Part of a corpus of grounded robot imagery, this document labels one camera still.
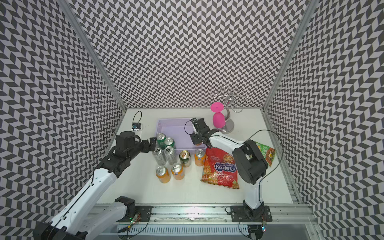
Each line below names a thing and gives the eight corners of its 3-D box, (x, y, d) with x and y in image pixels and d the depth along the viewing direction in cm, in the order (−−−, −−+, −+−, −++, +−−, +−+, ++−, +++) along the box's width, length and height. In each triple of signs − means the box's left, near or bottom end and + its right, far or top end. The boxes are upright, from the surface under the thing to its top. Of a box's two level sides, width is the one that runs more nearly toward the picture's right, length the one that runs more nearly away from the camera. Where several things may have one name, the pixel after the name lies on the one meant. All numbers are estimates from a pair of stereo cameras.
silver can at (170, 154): (168, 165, 91) (163, 154, 80) (169, 157, 94) (164, 145, 83) (177, 165, 91) (174, 154, 80) (178, 157, 94) (175, 145, 83)
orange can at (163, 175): (159, 183, 85) (154, 177, 76) (161, 173, 89) (156, 166, 80) (170, 183, 85) (166, 177, 76) (171, 173, 89) (168, 166, 80)
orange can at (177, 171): (173, 180, 85) (170, 173, 76) (174, 171, 89) (171, 163, 80) (184, 180, 85) (182, 173, 76) (185, 171, 89) (183, 163, 80)
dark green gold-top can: (180, 168, 89) (178, 161, 81) (181, 157, 93) (179, 150, 85) (190, 168, 89) (189, 161, 81) (190, 157, 93) (190, 150, 85)
